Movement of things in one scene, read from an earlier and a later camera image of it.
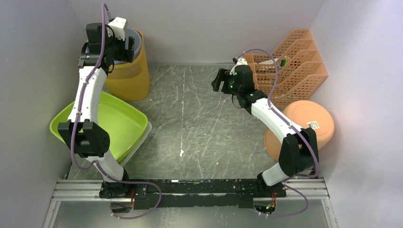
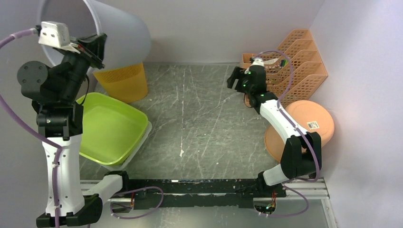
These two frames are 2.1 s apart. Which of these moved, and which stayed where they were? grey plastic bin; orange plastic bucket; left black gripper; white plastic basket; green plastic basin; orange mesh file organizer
Moved: left black gripper; grey plastic bin
Stayed: orange plastic bucket; green plastic basin; orange mesh file organizer; white plastic basket
